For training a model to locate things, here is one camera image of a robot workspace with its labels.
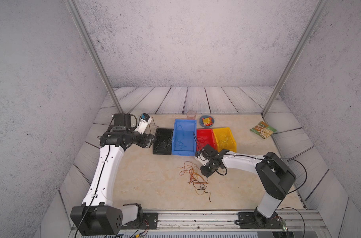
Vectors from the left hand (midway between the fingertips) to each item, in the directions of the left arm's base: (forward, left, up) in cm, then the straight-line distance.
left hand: (150, 135), depth 76 cm
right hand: (-9, -29, -25) cm, 39 cm away
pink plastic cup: (+35, -23, -21) cm, 47 cm away
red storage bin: (+17, -33, -24) cm, 44 cm away
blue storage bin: (+17, -17, -25) cm, 35 cm away
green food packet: (+22, -75, -24) cm, 82 cm away
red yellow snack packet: (+28, -35, -21) cm, 50 cm away
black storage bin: (+9, -3, -22) cm, 24 cm away
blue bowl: (+30, -30, -23) cm, 49 cm away
